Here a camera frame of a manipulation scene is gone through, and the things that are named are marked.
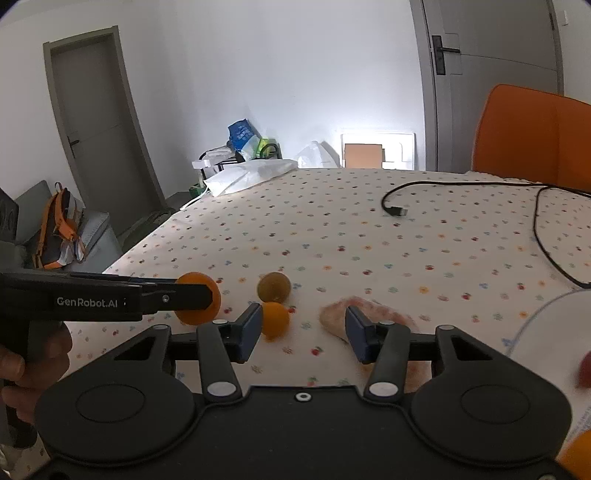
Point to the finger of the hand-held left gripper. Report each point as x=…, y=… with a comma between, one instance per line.
x=184, y=296

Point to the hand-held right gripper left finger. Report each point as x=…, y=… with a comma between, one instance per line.
x=251, y=333

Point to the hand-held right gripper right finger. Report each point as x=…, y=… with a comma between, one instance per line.
x=358, y=334

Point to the large orange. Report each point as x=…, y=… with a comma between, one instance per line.
x=196, y=320

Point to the peeled tangerine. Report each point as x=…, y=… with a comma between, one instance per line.
x=332, y=318

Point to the white ceramic bowl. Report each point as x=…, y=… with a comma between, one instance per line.
x=554, y=332

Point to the dark red plum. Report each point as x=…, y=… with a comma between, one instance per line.
x=586, y=369

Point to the round orange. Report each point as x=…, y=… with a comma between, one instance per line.
x=577, y=457

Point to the person's left hand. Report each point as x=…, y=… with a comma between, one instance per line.
x=46, y=360

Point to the small orange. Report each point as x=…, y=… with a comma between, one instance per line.
x=276, y=323

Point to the yellow-green plum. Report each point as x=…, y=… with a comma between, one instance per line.
x=274, y=287

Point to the orange black backpack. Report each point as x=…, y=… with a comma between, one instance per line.
x=55, y=230

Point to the grey sofa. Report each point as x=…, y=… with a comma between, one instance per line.
x=99, y=235

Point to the floral print tablecloth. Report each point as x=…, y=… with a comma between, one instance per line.
x=369, y=230

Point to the flat white plastic bag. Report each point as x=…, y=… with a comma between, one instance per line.
x=249, y=175

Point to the grey-green door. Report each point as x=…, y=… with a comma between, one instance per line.
x=101, y=138

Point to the green box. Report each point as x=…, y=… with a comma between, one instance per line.
x=265, y=146

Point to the blue bag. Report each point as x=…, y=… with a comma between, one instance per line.
x=242, y=136

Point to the crumpled white plastic bag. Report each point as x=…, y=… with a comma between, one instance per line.
x=318, y=154

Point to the orange chair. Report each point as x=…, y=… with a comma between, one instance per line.
x=531, y=134

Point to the grey door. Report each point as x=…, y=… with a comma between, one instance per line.
x=498, y=101

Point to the white picture frame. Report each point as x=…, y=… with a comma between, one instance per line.
x=397, y=147

